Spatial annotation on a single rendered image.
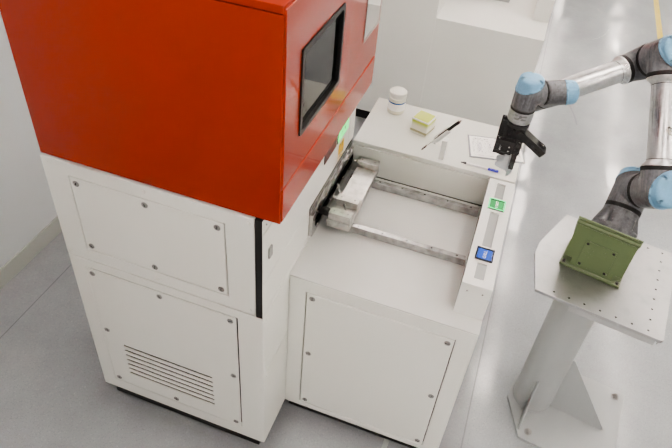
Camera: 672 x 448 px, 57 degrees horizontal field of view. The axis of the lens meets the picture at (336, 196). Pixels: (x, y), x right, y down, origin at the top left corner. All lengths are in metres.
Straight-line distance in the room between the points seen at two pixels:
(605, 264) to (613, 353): 1.06
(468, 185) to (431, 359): 0.67
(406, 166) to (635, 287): 0.89
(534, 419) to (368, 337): 0.99
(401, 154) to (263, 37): 1.14
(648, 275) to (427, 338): 0.82
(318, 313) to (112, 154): 0.86
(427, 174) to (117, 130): 1.19
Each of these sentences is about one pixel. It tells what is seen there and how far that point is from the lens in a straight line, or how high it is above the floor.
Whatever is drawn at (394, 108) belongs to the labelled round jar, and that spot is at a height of 1.00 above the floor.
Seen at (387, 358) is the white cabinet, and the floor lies 0.56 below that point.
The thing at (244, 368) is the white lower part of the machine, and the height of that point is 0.53.
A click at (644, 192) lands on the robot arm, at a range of 2.15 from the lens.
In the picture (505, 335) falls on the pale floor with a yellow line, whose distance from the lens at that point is 3.11.
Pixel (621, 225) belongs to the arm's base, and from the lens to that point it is 2.20.
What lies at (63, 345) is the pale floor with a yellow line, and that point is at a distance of 3.04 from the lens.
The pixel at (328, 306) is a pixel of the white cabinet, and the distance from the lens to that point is 2.09.
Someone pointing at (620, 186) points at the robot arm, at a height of 1.11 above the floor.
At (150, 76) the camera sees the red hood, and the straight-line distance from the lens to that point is 1.55.
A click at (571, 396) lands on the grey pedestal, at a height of 0.13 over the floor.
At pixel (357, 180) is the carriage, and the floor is 0.88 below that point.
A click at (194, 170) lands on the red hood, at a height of 1.33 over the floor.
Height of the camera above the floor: 2.33
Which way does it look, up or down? 40 degrees down
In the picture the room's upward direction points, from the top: 5 degrees clockwise
